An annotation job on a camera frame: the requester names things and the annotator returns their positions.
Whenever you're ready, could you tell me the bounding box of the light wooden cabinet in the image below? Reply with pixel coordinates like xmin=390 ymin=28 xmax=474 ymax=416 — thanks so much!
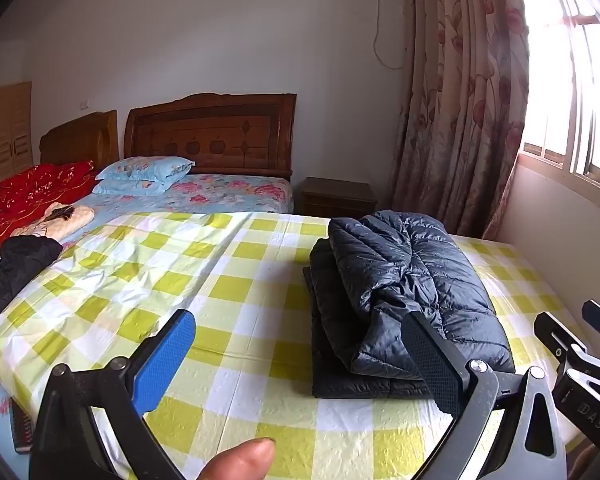
xmin=0 ymin=81 xmax=33 ymax=197

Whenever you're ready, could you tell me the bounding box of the white power cable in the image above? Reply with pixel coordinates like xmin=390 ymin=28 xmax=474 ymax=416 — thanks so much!
xmin=372 ymin=0 xmax=412 ymax=71

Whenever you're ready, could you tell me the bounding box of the dark navy puffer jacket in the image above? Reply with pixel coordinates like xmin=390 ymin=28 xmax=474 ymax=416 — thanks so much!
xmin=302 ymin=210 xmax=517 ymax=400

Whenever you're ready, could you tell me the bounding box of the pink floral curtain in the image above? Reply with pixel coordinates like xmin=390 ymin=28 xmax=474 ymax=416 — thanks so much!
xmin=387 ymin=0 xmax=532 ymax=241

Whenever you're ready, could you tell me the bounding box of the window with metal grille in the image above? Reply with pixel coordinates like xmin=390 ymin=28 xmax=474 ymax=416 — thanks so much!
xmin=517 ymin=0 xmax=600 ymax=192

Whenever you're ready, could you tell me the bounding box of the yellow checked bed sheet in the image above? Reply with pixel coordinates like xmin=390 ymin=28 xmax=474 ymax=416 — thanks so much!
xmin=0 ymin=210 xmax=597 ymax=480

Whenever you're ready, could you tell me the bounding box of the small wooden headboard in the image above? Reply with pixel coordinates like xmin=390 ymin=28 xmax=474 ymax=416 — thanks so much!
xmin=39 ymin=109 xmax=119 ymax=169

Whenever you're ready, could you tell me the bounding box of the cream folded cloth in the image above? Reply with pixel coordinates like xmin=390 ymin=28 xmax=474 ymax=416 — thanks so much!
xmin=11 ymin=203 xmax=97 ymax=241

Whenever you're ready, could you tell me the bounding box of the red patterned quilt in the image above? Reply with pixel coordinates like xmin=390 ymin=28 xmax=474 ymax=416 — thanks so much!
xmin=0 ymin=160 xmax=97 ymax=268

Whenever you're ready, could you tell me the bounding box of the large carved wooden headboard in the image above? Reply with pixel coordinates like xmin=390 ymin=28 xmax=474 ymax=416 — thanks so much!
xmin=124 ymin=92 xmax=298 ymax=184

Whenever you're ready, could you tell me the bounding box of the person's left hand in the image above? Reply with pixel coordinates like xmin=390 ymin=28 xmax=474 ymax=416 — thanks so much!
xmin=196 ymin=437 xmax=277 ymax=480

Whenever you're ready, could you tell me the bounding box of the blue floral pillow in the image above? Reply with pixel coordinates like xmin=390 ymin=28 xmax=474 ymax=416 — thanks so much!
xmin=96 ymin=156 xmax=196 ymax=182
xmin=92 ymin=175 xmax=182 ymax=197

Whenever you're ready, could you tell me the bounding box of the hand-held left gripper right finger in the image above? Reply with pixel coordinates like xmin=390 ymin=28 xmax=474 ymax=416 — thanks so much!
xmin=401 ymin=311 xmax=569 ymax=480

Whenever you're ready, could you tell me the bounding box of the black garment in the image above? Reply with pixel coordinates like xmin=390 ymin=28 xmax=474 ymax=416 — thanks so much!
xmin=0 ymin=235 xmax=64 ymax=342

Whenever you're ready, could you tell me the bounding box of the dark wooden nightstand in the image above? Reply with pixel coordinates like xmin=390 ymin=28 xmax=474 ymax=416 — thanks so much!
xmin=300 ymin=176 xmax=379 ymax=219

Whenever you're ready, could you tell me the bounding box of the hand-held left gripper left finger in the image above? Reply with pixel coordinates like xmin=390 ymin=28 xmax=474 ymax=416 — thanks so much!
xmin=28 ymin=309 xmax=197 ymax=480

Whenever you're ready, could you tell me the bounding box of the spiral notebook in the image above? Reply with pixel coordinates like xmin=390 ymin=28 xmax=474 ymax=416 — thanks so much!
xmin=10 ymin=399 xmax=37 ymax=454

